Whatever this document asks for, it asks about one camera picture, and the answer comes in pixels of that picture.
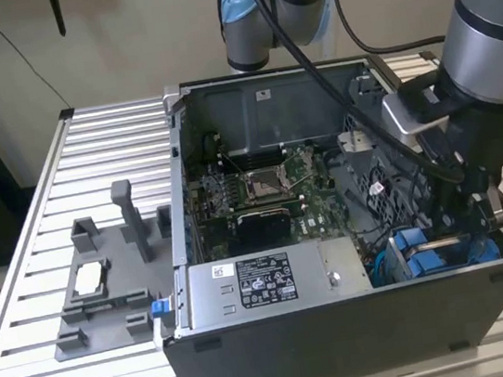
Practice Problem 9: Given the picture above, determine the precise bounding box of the hard disk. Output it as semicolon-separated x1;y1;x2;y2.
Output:
386;214;502;283

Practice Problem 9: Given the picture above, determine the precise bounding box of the black RAM slot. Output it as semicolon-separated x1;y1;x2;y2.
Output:
192;185;305;212
193;192;306;219

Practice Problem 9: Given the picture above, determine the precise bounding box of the green Dell motherboard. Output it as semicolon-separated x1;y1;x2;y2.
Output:
184;136;366;266

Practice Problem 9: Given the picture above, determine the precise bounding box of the metal socket cover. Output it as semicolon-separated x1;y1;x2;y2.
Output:
279;149;317;180

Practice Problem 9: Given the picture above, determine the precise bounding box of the CPU socket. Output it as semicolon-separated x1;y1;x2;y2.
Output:
239;163;295;203

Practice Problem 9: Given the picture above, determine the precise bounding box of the black graphics card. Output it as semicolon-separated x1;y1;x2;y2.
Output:
233;204;296;251

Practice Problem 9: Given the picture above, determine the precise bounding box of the black and silver PC case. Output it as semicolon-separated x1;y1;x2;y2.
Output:
118;35;503;377

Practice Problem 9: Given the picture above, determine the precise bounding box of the silver power supply unit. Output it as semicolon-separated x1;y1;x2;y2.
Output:
181;233;376;334

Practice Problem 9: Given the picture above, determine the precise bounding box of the blue case latch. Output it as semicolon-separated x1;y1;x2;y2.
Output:
149;297;169;321

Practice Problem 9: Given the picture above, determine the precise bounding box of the grey parts rack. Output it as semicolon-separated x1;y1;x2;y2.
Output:
31;172;195;366

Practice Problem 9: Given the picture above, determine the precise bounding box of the silver CPU chip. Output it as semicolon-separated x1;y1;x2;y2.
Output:
71;260;109;298

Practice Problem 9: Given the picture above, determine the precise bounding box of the small silver wrist camera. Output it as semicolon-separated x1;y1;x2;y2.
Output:
484;184;503;230

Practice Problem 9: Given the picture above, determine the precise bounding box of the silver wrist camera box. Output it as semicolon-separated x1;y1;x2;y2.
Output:
380;84;453;140

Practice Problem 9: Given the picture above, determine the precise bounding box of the blue data cable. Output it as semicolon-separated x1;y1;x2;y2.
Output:
365;243;398;288

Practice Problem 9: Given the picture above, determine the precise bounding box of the black hanging strap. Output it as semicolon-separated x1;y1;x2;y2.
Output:
47;0;68;39

